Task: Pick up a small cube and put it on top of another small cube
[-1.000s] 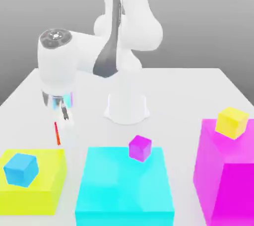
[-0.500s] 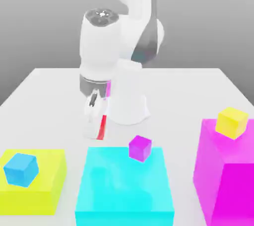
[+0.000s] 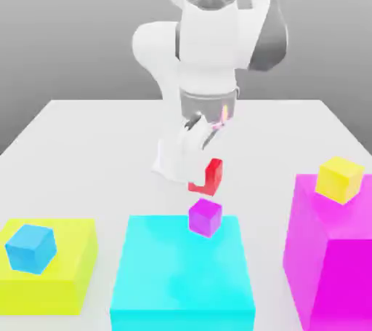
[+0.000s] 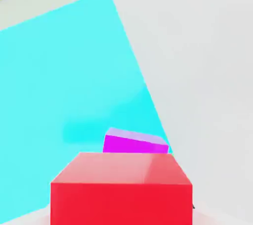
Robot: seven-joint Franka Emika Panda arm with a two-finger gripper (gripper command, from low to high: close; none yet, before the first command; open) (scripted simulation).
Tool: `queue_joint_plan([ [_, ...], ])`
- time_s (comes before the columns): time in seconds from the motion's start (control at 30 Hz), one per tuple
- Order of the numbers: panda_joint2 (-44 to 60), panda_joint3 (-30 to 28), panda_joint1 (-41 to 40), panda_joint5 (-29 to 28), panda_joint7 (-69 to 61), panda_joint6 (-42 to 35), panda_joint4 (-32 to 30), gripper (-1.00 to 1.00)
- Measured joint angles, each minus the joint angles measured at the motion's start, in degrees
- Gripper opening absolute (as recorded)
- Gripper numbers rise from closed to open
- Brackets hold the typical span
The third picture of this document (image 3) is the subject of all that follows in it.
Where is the large magenta box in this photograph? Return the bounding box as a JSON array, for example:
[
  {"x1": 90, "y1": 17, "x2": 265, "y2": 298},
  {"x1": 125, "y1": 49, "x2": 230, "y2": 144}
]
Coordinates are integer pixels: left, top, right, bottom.
[{"x1": 282, "y1": 172, "x2": 372, "y2": 331}]

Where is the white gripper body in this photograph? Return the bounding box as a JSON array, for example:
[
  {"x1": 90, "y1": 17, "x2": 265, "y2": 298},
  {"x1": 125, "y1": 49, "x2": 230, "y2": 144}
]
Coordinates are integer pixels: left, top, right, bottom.
[{"x1": 169, "y1": 121, "x2": 225, "y2": 186}]

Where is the large cyan box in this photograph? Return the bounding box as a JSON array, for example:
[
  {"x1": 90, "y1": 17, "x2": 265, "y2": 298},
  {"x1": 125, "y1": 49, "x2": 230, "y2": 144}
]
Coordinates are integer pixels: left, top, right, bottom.
[{"x1": 109, "y1": 214, "x2": 257, "y2": 331}]

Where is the small purple cube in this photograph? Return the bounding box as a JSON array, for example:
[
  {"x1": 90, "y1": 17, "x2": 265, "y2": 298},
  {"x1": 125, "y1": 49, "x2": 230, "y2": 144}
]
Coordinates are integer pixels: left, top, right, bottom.
[{"x1": 187, "y1": 197, "x2": 223, "y2": 239}]

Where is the small red cube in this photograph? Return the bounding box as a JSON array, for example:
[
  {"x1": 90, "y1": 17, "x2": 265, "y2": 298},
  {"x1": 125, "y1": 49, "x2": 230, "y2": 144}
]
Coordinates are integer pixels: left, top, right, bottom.
[{"x1": 187, "y1": 158, "x2": 224, "y2": 197}]

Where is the small yellow cube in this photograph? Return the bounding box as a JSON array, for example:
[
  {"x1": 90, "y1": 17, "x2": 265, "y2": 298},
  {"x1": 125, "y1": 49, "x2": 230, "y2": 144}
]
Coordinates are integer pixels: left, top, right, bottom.
[{"x1": 315, "y1": 156, "x2": 365, "y2": 206}]

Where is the small blue cube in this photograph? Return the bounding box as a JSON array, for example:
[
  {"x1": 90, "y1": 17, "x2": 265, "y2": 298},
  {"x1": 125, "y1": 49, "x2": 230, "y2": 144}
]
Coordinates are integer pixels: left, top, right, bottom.
[{"x1": 4, "y1": 223, "x2": 58, "y2": 276}]

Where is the large yellow box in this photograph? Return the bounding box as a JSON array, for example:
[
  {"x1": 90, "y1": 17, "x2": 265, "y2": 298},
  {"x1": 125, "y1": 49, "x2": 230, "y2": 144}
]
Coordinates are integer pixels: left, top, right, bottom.
[{"x1": 0, "y1": 218, "x2": 99, "y2": 316}]

